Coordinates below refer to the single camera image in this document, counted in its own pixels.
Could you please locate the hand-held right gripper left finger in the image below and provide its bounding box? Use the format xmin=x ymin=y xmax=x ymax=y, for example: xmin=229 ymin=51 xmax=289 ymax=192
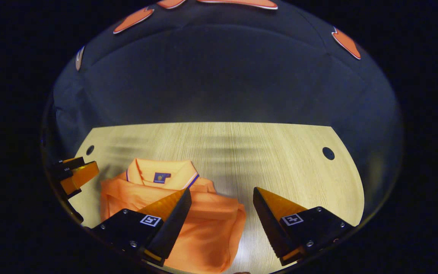
xmin=90 ymin=187 xmax=192 ymax=267

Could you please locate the black backdrop cloth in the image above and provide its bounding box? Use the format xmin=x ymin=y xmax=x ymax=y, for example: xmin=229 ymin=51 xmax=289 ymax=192
xmin=42 ymin=0 xmax=404 ymax=213

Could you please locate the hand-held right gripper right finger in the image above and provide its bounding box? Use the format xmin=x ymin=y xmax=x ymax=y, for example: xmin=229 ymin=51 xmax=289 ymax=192
xmin=252 ymin=186 xmax=354 ymax=266

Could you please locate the orange T-shirt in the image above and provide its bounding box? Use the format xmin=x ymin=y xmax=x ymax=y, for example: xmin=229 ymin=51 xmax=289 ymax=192
xmin=100 ymin=158 xmax=247 ymax=274

